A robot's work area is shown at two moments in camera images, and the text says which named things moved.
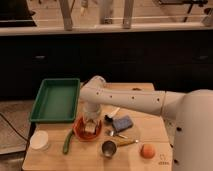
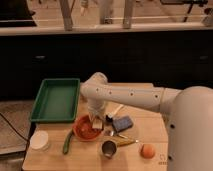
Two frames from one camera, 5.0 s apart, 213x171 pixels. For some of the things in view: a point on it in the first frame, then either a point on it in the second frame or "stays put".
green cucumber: [66, 143] stays put
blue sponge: [122, 123] stays put
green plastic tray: [56, 100] stays put
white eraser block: [90, 127] → [97, 124]
